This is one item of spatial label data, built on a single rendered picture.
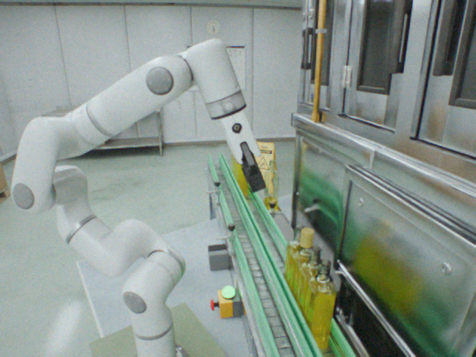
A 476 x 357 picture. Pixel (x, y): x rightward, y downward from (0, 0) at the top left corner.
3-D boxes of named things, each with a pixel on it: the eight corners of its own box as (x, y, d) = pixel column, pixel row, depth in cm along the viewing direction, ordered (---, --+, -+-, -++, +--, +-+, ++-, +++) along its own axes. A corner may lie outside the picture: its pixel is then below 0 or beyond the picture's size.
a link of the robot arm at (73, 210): (53, 256, 61) (4, 210, 61) (94, 233, 75) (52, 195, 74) (84, 210, 58) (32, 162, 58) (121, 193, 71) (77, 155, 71)
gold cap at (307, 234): (307, 250, 79) (308, 235, 78) (297, 244, 82) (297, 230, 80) (315, 245, 81) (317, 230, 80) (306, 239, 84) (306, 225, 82)
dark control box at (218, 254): (228, 269, 130) (227, 253, 127) (210, 271, 129) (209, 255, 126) (225, 259, 138) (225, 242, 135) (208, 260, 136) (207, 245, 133)
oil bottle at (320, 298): (328, 348, 78) (338, 284, 70) (308, 352, 77) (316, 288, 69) (319, 332, 83) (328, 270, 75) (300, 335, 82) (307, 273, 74)
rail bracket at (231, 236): (236, 256, 118) (236, 226, 113) (217, 259, 116) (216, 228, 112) (234, 251, 121) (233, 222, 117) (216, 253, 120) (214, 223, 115)
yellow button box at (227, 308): (240, 317, 105) (240, 300, 102) (219, 320, 104) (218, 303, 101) (236, 303, 111) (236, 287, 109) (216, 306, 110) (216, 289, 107)
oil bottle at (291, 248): (304, 303, 93) (311, 245, 86) (287, 306, 92) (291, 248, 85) (298, 291, 98) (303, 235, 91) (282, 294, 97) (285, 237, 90)
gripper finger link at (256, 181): (259, 162, 59) (270, 192, 61) (255, 158, 62) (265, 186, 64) (244, 169, 59) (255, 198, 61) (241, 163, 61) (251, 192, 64)
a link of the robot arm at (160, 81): (123, 129, 66) (204, 82, 61) (95, 149, 55) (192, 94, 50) (100, 95, 63) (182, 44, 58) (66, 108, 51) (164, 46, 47)
